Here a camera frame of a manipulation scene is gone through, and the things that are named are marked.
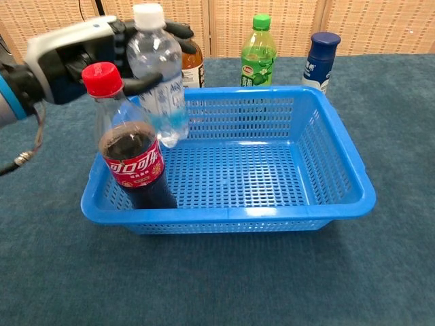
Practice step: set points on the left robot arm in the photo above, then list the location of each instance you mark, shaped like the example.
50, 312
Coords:
7, 108

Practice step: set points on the blue plastic slotted basket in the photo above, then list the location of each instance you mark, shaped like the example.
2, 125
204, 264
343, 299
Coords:
238, 214

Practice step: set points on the red-capped dark bottle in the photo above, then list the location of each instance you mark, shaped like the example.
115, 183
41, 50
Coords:
136, 169

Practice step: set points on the green-capped bottle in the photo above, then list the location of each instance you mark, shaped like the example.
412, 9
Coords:
258, 64

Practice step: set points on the clear water bottle white cap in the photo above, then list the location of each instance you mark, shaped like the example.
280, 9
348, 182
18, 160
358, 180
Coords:
153, 51

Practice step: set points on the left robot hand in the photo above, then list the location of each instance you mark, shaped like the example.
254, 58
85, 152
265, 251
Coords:
68, 44

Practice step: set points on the blue-capped white bottle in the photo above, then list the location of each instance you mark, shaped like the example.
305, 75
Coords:
319, 64

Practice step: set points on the teal table cloth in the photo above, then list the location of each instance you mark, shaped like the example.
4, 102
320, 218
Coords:
217, 278

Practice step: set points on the black tripod stand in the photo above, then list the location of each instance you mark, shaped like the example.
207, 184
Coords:
99, 6

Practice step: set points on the brown tea bottle black cap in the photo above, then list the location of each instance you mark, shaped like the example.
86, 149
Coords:
193, 68

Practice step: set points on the bamboo folding screen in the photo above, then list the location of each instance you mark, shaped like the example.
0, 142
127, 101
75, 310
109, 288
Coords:
231, 27

